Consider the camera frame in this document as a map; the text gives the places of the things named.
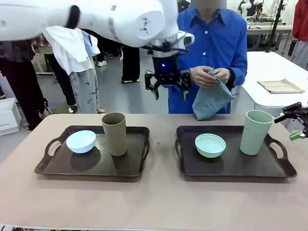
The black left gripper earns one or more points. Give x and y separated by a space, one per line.
166 69

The white side table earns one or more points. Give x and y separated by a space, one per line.
272 65

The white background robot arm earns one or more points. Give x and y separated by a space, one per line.
245 8

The bystander in white coat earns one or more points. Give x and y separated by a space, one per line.
69 53

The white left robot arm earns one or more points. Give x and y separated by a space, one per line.
120 19

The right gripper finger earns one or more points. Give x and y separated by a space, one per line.
298 136
292 110

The bystander in black trousers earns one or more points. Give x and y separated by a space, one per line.
131 62

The background workbench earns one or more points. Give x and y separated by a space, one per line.
260 25

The light blue bowl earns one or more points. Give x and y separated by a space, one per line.
80 143

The white storage box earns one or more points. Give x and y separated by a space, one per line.
7 120

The person's left hand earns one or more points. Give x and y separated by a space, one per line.
223 74

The light green bowl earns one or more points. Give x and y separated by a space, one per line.
209 152

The light green tall cup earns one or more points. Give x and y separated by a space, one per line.
255 137

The black tripod stand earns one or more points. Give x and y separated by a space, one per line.
276 24

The person's right hand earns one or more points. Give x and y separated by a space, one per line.
201 77

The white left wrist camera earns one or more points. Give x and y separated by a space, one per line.
188 39

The person's left forearm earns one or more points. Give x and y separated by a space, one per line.
238 74

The brown tall cup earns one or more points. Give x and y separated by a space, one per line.
115 139

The beige cloth mat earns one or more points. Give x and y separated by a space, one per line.
280 86

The teal cloth mat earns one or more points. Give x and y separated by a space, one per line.
211 103

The person in blue shirt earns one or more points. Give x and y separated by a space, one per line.
211 38

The bystander in red jacket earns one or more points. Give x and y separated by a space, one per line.
300 21

